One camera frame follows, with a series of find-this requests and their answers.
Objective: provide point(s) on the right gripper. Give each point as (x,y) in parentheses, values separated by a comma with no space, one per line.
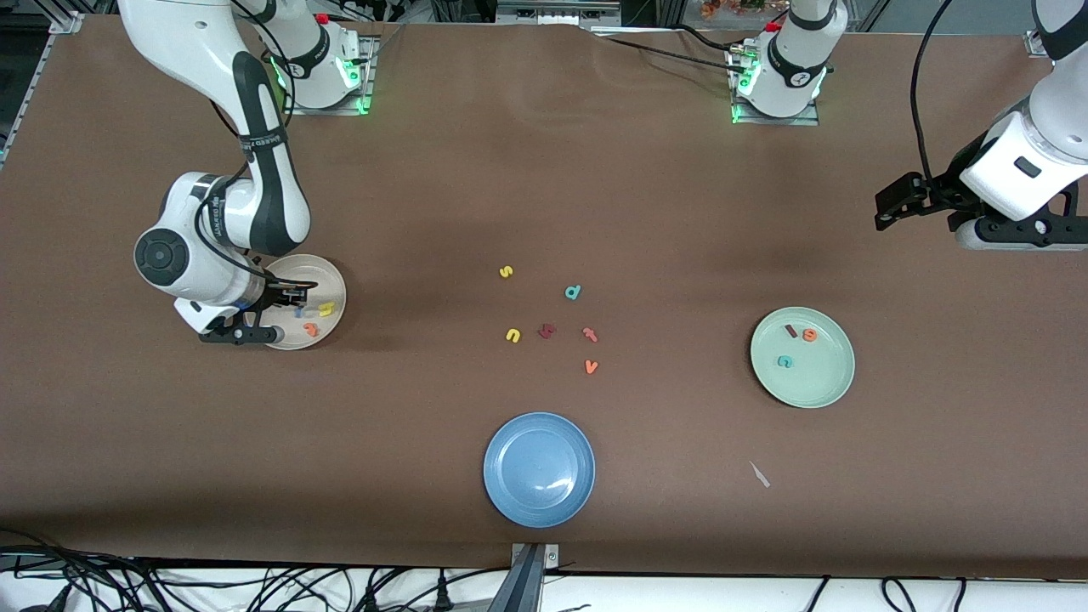
(274,295)

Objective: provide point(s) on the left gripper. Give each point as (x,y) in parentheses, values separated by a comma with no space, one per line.
(959,179)

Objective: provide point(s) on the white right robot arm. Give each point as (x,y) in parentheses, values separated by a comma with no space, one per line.
(187,51)

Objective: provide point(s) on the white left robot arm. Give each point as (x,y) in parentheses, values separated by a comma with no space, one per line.
(795,51)

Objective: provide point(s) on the beige brown plate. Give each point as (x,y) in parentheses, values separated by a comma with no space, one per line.
(327,280)

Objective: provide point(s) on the light green plate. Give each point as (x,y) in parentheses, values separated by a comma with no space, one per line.
(816,378)

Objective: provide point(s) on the aluminium corner profile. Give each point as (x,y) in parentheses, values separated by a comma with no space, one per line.
(64,24)
(1034,42)

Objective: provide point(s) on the orange flower bunch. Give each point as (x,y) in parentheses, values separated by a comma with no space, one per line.
(722,8)

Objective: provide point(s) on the brown table cover sheet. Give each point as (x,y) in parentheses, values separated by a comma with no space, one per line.
(544,187)

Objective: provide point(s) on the white paper scrap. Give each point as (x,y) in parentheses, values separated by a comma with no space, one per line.
(759,474)

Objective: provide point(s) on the blue plate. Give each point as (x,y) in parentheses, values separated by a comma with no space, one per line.
(539,469)

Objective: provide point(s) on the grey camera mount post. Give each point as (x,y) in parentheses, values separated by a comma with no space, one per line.
(534,557)

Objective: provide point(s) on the silver aluminium frame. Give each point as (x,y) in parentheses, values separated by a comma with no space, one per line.
(552,13)

